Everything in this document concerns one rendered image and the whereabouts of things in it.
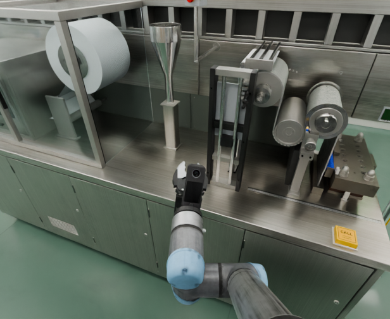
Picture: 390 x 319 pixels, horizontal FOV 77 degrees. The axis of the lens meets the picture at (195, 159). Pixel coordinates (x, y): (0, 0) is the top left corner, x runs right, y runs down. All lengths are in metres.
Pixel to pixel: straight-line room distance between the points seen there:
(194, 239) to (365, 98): 1.10
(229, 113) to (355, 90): 0.64
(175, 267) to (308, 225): 0.71
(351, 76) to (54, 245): 2.25
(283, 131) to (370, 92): 0.48
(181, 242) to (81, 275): 1.59
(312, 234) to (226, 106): 0.59
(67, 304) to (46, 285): 0.23
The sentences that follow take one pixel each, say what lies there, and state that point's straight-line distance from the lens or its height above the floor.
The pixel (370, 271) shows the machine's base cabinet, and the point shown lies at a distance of 1.22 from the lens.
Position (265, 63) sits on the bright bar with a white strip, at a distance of 0.98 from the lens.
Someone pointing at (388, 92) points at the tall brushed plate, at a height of 1.29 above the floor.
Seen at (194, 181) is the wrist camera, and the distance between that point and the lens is 0.61.
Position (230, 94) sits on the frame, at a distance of 0.96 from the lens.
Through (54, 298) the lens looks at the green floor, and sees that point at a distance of 2.07.
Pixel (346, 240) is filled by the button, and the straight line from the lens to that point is 1.09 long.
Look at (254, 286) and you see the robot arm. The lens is 0.48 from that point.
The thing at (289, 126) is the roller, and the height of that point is 1.20.
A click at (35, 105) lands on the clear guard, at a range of 1.45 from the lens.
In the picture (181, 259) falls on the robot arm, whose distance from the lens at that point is 0.52.
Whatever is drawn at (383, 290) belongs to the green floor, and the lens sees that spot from 2.26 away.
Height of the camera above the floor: 1.69
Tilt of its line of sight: 36 degrees down
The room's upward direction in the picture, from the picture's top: straight up
